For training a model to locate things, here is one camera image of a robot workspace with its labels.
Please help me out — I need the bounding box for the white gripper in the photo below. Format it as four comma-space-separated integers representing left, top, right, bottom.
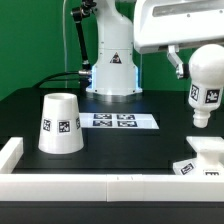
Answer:
134, 0, 224, 79

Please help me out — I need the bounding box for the white lamp base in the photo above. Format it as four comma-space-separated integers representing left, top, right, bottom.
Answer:
173, 136, 224, 176

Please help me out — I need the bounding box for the white cable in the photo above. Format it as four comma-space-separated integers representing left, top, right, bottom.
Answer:
61, 0, 69, 89

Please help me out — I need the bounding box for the white lamp bulb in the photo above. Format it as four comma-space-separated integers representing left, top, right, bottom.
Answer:
188, 44, 224, 128

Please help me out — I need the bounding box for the white wall bar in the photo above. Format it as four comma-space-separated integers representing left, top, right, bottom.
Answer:
0, 174, 224, 202
0, 137, 24, 174

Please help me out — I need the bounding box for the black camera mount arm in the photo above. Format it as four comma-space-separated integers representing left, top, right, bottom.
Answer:
71, 0, 97, 70

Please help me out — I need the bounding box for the white left wall bar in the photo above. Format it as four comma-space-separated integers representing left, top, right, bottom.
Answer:
0, 137, 24, 174

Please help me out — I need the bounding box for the white front wall bar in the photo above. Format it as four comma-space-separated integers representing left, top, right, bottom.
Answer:
0, 174, 224, 202

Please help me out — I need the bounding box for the white marker sheet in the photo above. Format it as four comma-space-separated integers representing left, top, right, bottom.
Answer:
80, 113, 159, 130

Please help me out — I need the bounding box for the white lamp shade cone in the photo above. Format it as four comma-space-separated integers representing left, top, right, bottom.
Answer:
38, 93, 84, 154

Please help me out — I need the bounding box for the black cable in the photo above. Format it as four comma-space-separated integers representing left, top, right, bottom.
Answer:
33, 70, 93, 89

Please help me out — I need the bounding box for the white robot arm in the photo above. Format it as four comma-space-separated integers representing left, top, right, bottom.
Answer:
87, 0, 224, 102

